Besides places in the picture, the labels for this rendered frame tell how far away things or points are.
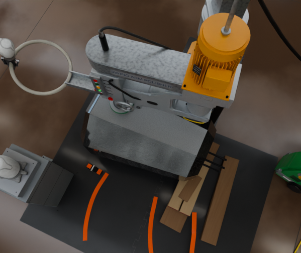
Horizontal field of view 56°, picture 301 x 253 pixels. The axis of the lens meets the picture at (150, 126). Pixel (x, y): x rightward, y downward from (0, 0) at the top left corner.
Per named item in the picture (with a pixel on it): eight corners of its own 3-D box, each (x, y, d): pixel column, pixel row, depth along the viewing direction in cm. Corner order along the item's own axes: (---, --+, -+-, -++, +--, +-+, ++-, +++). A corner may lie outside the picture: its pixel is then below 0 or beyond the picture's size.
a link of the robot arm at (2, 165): (15, 180, 230) (1, 175, 209) (-5, 175, 232) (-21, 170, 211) (23, 161, 235) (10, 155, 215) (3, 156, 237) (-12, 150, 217)
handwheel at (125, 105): (137, 103, 224) (136, 95, 210) (134, 114, 221) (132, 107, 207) (120, 98, 226) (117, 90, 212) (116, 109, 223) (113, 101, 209)
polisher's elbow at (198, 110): (189, 90, 214) (192, 77, 195) (214, 96, 211) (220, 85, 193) (183, 112, 208) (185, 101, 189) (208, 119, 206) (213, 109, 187)
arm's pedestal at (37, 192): (59, 213, 311) (27, 211, 236) (20, 195, 319) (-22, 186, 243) (80, 172, 326) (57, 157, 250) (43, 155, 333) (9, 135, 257)
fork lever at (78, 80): (148, 90, 235) (148, 87, 230) (142, 110, 229) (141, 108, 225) (72, 69, 243) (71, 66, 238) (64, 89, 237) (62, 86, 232)
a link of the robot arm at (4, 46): (18, 49, 210) (0, 41, 207) (16, 39, 196) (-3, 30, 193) (12, 61, 207) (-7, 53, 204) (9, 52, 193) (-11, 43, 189)
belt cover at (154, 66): (235, 77, 184) (242, 64, 168) (227, 111, 177) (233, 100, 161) (98, 42, 195) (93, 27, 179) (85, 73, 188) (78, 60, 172)
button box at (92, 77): (108, 93, 216) (101, 75, 189) (106, 96, 215) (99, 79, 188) (98, 91, 217) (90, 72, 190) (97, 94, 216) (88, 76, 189)
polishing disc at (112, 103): (137, 99, 254) (137, 98, 253) (124, 117, 248) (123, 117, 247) (119, 87, 258) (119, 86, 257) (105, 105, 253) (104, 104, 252)
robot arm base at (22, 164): (23, 184, 235) (21, 183, 229) (-1, 178, 237) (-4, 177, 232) (31, 163, 241) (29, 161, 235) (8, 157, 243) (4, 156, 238)
